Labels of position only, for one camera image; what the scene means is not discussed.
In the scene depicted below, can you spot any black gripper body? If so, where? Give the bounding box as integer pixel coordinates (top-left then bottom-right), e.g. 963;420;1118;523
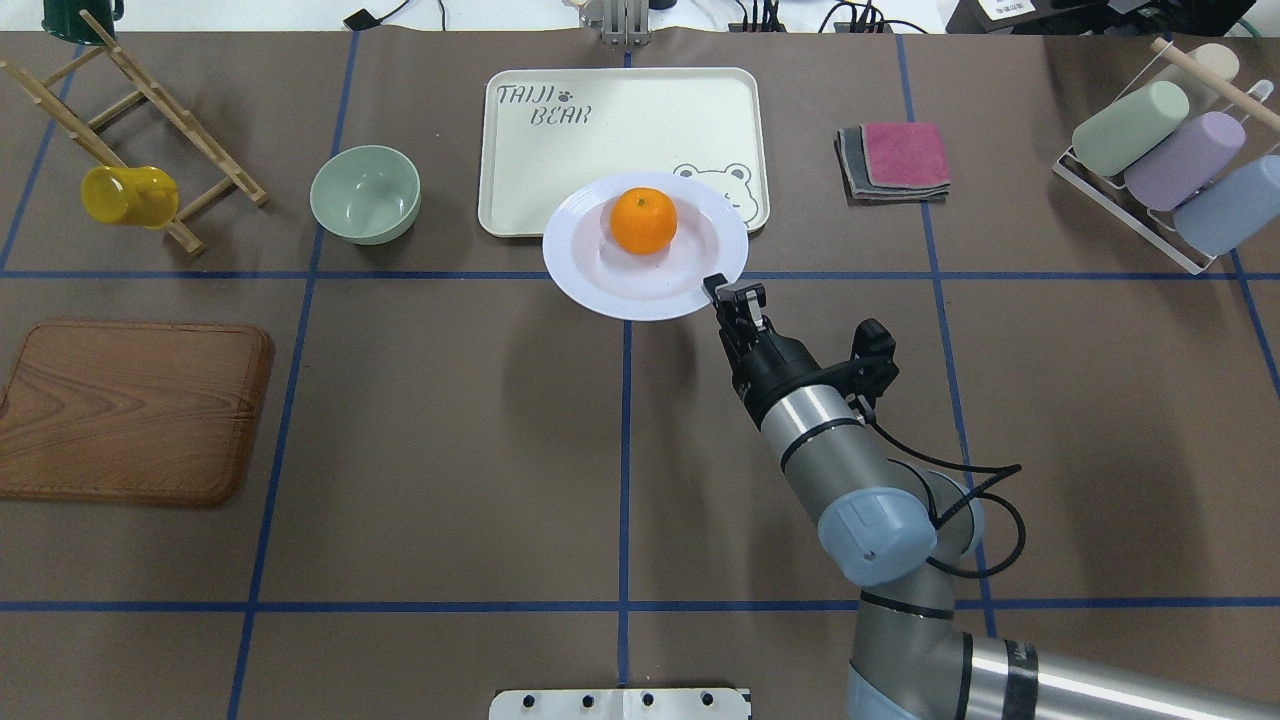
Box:
728;334;820;427

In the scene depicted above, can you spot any white round plate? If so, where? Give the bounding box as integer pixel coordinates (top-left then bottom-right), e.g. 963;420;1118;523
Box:
541;172;749;322

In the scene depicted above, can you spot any orange fruit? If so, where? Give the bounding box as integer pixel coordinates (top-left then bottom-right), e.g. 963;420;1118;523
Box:
608;187;678;255

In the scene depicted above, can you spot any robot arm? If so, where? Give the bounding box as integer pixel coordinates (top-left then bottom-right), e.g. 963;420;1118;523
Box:
701;274;1277;719

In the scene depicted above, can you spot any cream bear tray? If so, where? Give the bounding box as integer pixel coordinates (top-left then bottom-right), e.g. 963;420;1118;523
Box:
477;67;771;237

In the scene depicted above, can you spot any grey cloth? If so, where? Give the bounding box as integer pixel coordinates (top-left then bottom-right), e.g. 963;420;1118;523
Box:
835;124;952;202

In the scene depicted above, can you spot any pink cloth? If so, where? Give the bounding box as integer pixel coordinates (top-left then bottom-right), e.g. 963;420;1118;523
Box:
861;122;951;191

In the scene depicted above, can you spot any mint green bowl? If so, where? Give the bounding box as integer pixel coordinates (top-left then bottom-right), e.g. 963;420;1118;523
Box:
308;145;422;246

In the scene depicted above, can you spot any green cup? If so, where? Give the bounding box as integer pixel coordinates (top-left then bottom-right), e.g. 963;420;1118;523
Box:
1071;81;1190;177

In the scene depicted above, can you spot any purple cup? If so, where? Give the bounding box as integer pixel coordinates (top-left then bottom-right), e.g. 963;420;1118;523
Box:
1123;111;1245;211

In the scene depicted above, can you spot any small black device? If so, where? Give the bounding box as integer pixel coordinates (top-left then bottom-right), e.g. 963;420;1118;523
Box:
343;9;381;32

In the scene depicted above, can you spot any blue cup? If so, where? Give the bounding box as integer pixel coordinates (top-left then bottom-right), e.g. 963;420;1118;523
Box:
1174;154;1279;256

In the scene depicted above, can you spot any wooden peg drying rack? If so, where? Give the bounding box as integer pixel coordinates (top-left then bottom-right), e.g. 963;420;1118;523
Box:
3;19;269;258

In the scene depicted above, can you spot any beige cup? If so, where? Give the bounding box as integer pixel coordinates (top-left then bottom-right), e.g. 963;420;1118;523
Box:
1188;44;1240;83

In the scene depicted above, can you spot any yellow mug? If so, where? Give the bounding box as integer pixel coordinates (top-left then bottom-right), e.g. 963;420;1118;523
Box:
79;167;180;229

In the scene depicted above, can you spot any wooden cutting board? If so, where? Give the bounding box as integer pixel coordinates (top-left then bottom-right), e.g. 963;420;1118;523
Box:
1;320;274;507

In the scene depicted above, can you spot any dark green mug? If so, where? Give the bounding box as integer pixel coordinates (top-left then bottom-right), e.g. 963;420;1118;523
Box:
41;0;125;46

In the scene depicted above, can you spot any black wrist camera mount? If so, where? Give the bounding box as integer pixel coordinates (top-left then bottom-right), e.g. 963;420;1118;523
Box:
823;318;900;419

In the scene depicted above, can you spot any aluminium frame post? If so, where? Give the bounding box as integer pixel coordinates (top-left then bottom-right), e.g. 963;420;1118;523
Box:
577;0;652;49

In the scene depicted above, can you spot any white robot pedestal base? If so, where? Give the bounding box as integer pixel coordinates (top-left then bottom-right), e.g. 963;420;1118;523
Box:
488;687;753;719

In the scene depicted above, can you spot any white wire cup rack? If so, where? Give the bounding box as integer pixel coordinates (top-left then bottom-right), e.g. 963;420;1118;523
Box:
1051;38;1276;275

